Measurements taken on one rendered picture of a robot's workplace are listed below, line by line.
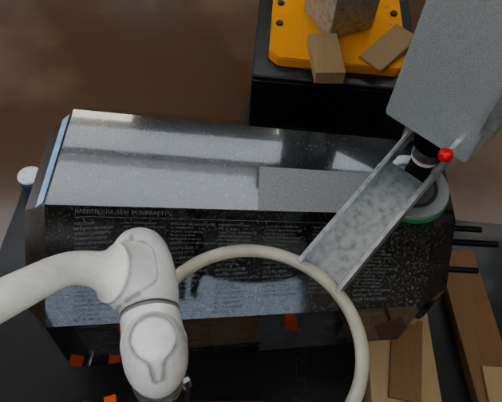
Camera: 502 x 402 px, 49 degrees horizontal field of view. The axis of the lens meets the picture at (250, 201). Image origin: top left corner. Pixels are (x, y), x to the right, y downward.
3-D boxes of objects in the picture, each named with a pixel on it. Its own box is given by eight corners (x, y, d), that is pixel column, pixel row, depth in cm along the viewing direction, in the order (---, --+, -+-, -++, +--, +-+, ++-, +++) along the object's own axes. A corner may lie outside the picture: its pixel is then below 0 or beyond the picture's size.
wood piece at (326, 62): (306, 44, 196) (308, 32, 192) (334, 44, 197) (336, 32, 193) (314, 84, 185) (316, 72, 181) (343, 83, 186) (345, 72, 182)
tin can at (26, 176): (21, 199, 243) (12, 181, 233) (31, 181, 249) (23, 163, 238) (42, 203, 242) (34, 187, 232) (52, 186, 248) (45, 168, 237)
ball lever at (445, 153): (450, 139, 120) (456, 130, 117) (463, 147, 119) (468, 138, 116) (432, 159, 117) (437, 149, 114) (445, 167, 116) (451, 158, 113)
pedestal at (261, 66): (246, 97, 288) (254, -31, 227) (371, 109, 288) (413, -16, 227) (235, 201, 251) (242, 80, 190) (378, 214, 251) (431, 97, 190)
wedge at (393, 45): (393, 34, 202) (397, 22, 198) (414, 48, 198) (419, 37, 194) (357, 57, 194) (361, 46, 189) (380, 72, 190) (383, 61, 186)
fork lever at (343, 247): (452, 65, 147) (456, 53, 143) (518, 101, 141) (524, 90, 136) (286, 256, 133) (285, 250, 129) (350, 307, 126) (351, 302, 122)
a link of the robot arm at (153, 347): (193, 396, 92) (181, 324, 99) (195, 360, 79) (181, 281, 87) (127, 409, 89) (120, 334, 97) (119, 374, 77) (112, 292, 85)
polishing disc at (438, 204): (445, 163, 158) (447, 161, 157) (449, 226, 146) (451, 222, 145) (372, 152, 159) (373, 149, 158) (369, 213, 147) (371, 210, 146)
